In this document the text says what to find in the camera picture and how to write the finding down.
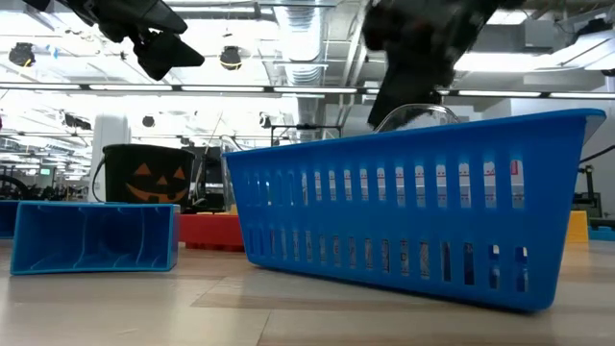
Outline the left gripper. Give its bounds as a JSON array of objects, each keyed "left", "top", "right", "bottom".
[{"left": 57, "top": 0, "right": 206, "bottom": 82}]

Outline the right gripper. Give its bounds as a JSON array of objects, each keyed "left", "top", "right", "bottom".
[{"left": 362, "top": 0, "right": 510, "bottom": 129}]

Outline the red building brick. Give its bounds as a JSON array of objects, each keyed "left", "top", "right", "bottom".
[{"left": 180, "top": 213, "right": 245, "bottom": 252}]

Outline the blue hollow building block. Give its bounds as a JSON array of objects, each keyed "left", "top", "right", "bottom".
[{"left": 9, "top": 200, "right": 182, "bottom": 276}]

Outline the narrow blue building block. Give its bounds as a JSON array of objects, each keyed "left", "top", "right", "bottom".
[{"left": 588, "top": 226, "right": 615, "bottom": 242}]

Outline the long ceiling light strip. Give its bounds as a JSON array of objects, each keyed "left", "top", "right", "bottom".
[{"left": 0, "top": 81, "right": 615, "bottom": 100}]

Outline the white round column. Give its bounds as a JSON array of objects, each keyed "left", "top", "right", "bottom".
[{"left": 88, "top": 113, "right": 132, "bottom": 203}]

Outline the blue slotted plastic basket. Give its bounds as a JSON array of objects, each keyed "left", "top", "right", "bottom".
[{"left": 223, "top": 108, "right": 607, "bottom": 312}]

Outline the black pumpkin face bucket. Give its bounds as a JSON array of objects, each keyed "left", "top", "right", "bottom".
[{"left": 91, "top": 142, "right": 196, "bottom": 212}]

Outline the black background stand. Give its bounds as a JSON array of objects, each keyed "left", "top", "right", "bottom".
[{"left": 573, "top": 164, "right": 604, "bottom": 218}]

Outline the yellow building block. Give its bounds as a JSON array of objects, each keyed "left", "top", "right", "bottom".
[{"left": 565, "top": 210, "right": 590, "bottom": 244}]

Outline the black hanging cable reel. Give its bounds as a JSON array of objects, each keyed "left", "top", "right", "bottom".
[
  {"left": 219, "top": 45, "right": 242, "bottom": 71},
  {"left": 8, "top": 41, "right": 36, "bottom": 67}
]

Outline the black background frame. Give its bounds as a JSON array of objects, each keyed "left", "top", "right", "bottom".
[{"left": 269, "top": 123, "right": 343, "bottom": 145}]

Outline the round silver spiral duct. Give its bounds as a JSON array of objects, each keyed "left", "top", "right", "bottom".
[{"left": 271, "top": 4, "right": 331, "bottom": 143}]

